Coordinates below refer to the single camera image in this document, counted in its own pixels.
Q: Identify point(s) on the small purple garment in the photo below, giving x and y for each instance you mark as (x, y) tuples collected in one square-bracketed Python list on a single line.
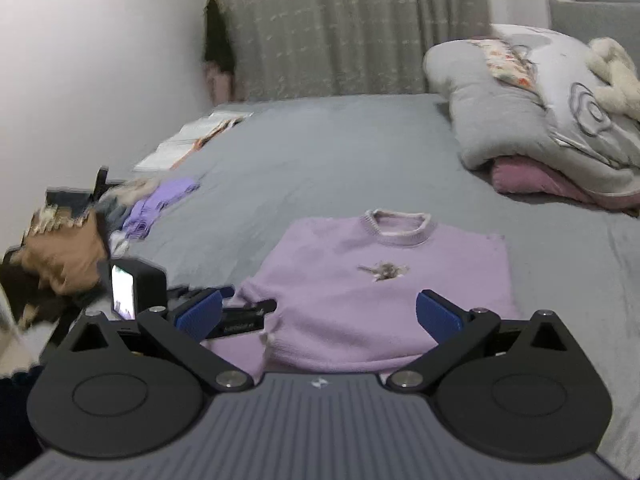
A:
[(155, 205)]

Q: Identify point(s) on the grey star curtain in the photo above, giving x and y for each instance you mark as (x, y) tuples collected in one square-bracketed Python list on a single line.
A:
[(350, 25)]

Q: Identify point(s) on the floral cloth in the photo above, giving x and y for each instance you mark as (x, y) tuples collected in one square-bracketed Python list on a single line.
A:
[(505, 62)]

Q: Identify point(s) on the pink hanging garment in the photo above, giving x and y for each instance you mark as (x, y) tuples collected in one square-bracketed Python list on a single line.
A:
[(220, 82)]

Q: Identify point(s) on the grey duvet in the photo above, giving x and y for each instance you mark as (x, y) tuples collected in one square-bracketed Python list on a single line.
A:
[(505, 115)]

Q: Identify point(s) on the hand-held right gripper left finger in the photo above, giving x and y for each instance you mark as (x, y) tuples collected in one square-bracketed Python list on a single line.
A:
[(199, 312)]

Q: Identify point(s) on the dark hanging garment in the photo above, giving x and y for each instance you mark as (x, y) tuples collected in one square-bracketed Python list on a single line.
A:
[(217, 35)]

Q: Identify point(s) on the grey bed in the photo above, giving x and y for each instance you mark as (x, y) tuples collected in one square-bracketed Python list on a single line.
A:
[(340, 160)]

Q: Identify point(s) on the dark grey pillow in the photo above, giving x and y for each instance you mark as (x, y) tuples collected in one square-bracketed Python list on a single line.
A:
[(595, 12)]

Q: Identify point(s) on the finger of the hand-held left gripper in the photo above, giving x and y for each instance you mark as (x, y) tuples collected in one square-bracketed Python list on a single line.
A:
[(247, 317), (226, 291)]

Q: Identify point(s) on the pink blanket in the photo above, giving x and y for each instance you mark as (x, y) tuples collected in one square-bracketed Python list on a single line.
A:
[(540, 182)]

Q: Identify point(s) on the lilac knit sweater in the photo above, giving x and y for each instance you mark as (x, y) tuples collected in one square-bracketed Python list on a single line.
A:
[(370, 290)]

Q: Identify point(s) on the printed white pillow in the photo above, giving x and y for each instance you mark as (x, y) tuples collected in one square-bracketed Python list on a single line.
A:
[(575, 85)]

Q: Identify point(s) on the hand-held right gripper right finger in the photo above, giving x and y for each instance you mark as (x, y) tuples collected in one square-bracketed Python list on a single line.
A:
[(440, 316)]

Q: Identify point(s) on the cream plush toy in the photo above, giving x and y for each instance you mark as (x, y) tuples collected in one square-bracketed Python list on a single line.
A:
[(612, 77)]

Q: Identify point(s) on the beige brown garment pile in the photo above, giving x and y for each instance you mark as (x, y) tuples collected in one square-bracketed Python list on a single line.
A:
[(62, 250)]

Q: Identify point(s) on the open books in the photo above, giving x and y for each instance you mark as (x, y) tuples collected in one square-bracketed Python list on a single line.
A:
[(192, 137)]

